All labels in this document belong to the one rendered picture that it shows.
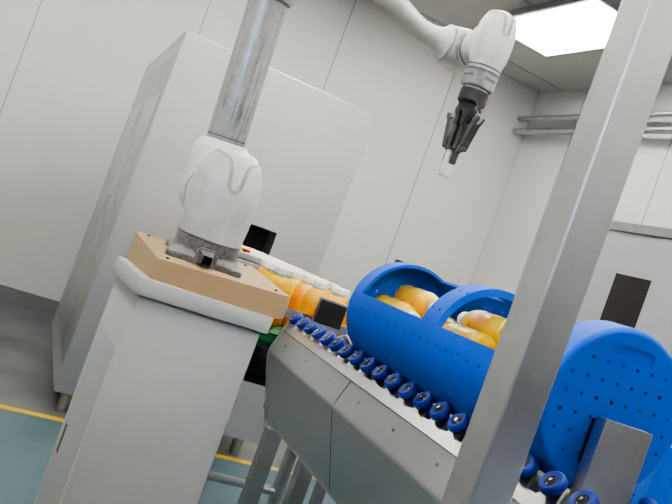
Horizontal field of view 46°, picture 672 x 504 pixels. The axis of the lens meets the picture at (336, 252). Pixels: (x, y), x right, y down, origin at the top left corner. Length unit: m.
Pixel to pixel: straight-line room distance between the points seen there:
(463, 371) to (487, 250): 6.27
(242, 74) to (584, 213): 1.22
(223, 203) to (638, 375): 0.96
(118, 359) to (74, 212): 4.74
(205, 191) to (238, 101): 0.31
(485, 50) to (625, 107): 1.09
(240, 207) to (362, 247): 5.37
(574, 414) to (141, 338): 0.92
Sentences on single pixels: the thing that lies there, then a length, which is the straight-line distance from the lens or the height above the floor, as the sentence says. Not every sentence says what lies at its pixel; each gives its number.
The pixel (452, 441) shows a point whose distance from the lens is 1.54.
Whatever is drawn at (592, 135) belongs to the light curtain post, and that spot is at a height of 1.42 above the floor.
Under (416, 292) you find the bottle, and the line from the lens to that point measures 2.00.
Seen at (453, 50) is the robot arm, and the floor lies 1.81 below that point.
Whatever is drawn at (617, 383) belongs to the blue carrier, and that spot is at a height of 1.14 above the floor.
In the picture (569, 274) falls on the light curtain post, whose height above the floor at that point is 1.25.
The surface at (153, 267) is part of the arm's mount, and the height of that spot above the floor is 1.02.
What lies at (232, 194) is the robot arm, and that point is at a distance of 1.83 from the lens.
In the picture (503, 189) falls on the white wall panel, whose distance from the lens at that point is 7.89.
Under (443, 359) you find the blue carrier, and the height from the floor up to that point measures 1.06.
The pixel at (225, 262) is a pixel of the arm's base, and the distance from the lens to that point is 1.86.
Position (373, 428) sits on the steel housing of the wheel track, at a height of 0.86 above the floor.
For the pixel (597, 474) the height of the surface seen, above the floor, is 1.00.
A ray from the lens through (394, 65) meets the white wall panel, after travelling 7.27.
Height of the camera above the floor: 1.17
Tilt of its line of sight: 1 degrees up
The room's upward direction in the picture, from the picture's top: 20 degrees clockwise
